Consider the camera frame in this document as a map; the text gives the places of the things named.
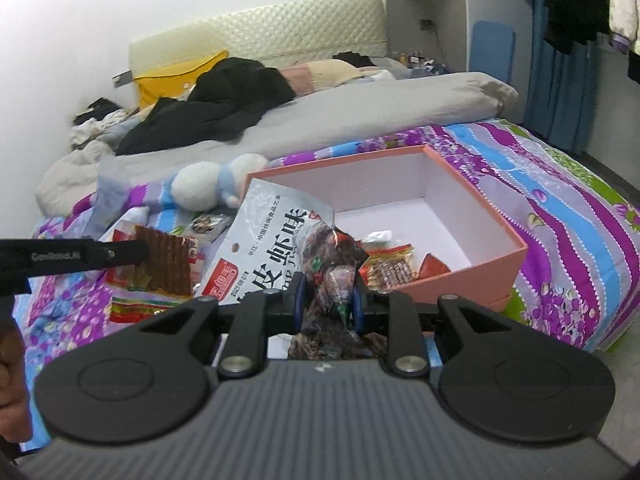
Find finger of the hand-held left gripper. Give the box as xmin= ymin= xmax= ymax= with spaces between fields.
xmin=102 ymin=239 xmax=151 ymax=270

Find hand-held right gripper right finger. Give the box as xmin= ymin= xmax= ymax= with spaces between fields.
xmin=350 ymin=277 xmax=508 ymax=377

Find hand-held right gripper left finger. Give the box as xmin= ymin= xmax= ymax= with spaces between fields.
xmin=135 ymin=272 xmax=308 ymax=380

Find clear packet of brown strips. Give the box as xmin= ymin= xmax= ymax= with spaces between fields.
xmin=106 ymin=224 xmax=200 ymax=297
xmin=359 ymin=229 xmax=418 ymax=288

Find large white snack packet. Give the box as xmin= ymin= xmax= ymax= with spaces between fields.
xmin=192 ymin=178 xmax=388 ymax=361

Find red shiny snack packet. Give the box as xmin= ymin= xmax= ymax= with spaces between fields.
xmin=417 ymin=252 xmax=451 ymax=278

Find pink cardboard box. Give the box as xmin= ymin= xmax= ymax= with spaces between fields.
xmin=244 ymin=144 xmax=529 ymax=311

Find person's left hand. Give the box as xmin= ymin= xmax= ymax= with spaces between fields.
xmin=0 ymin=317 xmax=33 ymax=443

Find red yellow striped snack packet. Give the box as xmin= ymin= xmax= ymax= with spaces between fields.
xmin=109 ymin=295 xmax=188 ymax=325

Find clear plastic bag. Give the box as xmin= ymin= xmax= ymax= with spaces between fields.
xmin=82 ymin=155 xmax=151 ymax=238

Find white and blue plush toy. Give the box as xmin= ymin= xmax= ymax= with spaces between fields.
xmin=167 ymin=154 xmax=271 ymax=211

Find light blue cloth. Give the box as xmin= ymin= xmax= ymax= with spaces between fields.
xmin=102 ymin=117 xmax=136 ymax=141

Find pile of clothes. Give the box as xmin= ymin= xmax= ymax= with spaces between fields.
xmin=69 ymin=97 xmax=128 ymax=148

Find yellow pillow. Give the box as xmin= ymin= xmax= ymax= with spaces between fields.
xmin=133 ymin=50 xmax=230 ymax=110

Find black jacket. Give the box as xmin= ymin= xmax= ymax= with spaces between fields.
xmin=116 ymin=57 xmax=297 ymax=156

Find grey duvet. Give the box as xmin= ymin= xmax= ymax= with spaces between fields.
xmin=35 ymin=71 xmax=519 ymax=213

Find pink pillow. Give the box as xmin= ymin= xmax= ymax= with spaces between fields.
xmin=280 ymin=64 xmax=313 ymax=96

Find beige pillow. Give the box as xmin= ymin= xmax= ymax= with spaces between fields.
xmin=307 ymin=59 xmax=366 ymax=86

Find black cloth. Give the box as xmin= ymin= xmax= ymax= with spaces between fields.
xmin=332 ymin=51 xmax=376 ymax=68

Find cream quilted headboard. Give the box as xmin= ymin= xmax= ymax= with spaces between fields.
xmin=128 ymin=0 xmax=388 ymax=78

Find blue curtain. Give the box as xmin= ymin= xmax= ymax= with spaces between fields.
xmin=522 ymin=0 xmax=598 ymax=158

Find blue padded board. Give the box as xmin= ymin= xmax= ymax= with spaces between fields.
xmin=468 ymin=21 xmax=517 ymax=86

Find hanging dark clothes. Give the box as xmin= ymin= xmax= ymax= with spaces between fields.
xmin=502 ymin=0 xmax=613 ymax=56

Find white puffer jacket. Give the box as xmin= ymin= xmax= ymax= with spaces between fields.
xmin=607 ymin=0 xmax=640 ymax=53

